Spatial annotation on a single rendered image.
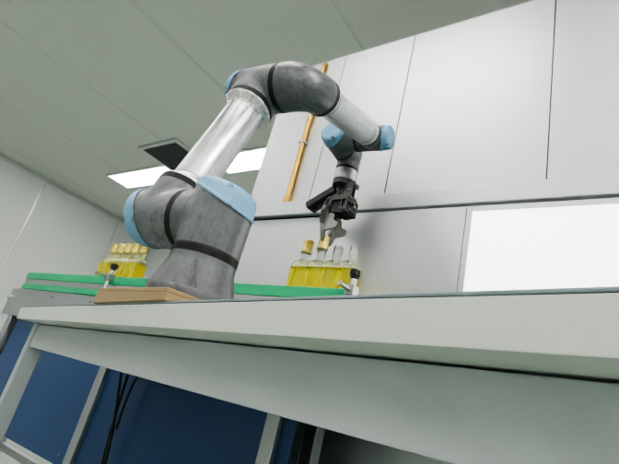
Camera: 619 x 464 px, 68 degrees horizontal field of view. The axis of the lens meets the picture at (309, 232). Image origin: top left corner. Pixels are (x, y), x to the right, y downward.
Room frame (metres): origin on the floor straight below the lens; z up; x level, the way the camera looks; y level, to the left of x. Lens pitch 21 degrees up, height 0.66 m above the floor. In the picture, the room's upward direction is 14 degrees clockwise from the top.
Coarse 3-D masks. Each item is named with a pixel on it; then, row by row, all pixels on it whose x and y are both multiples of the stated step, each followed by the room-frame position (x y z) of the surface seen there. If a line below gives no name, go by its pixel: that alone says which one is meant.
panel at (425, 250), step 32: (352, 224) 1.43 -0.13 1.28; (384, 224) 1.35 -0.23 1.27; (416, 224) 1.28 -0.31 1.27; (448, 224) 1.22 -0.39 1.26; (384, 256) 1.34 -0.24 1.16; (416, 256) 1.27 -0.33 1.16; (448, 256) 1.21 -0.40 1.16; (384, 288) 1.32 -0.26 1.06; (416, 288) 1.26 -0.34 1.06; (448, 288) 1.20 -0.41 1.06
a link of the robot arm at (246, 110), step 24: (240, 72) 0.90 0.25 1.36; (264, 72) 0.86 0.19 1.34; (240, 96) 0.87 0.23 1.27; (264, 96) 0.88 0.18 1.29; (216, 120) 0.87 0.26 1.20; (240, 120) 0.87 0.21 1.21; (264, 120) 0.92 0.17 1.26; (216, 144) 0.85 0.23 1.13; (240, 144) 0.89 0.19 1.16; (192, 168) 0.83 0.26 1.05; (216, 168) 0.85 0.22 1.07; (144, 192) 0.82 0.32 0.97; (168, 192) 0.78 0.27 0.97; (144, 216) 0.80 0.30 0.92; (144, 240) 0.84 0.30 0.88; (168, 240) 0.80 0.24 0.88
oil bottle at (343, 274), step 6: (342, 264) 1.26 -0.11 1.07; (348, 264) 1.24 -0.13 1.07; (354, 264) 1.24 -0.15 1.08; (342, 270) 1.25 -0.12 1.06; (348, 270) 1.24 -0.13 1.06; (360, 270) 1.26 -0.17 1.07; (336, 276) 1.26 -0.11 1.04; (342, 276) 1.25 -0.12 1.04; (348, 276) 1.24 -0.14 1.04; (360, 276) 1.26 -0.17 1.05; (336, 282) 1.26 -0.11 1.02; (348, 282) 1.23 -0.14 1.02; (342, 288) 1.24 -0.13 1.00
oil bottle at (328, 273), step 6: (324, 264) 1.29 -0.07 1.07; (330, 264) 1.28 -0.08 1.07; (336, 264) 1.27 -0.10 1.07; (324, 270) 1.29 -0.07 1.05; (330, 270) 1.28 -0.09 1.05; (336, 270) 1.27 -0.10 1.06; (324, 276) 1.29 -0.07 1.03; (330, 276) 1.27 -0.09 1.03; (318, 282) 1.30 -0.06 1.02; (324, 282) 1.28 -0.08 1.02; (330, 282) 1.27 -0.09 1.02
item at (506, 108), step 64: (576, 0) 1.05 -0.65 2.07; (320, 64) 1.69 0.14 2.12; (384, 64) 1.47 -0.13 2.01; (448, 64) 1.30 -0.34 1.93; (512, 64) 1.16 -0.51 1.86; (576, 64) 1.04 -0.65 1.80; (320, 128) 1.63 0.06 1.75; (448, 128) 1.28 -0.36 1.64; (512, 128) 1.15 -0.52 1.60; (576, 128) 1.04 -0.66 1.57; (256, 192) 1.78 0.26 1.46; (320, 192) 1.57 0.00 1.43; (384, 192) 1.40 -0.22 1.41; (448, 192) 1.24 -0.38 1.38; (512, 192) 1.12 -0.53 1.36; (576, 192) 1.02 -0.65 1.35; (256, 256) 1.72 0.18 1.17
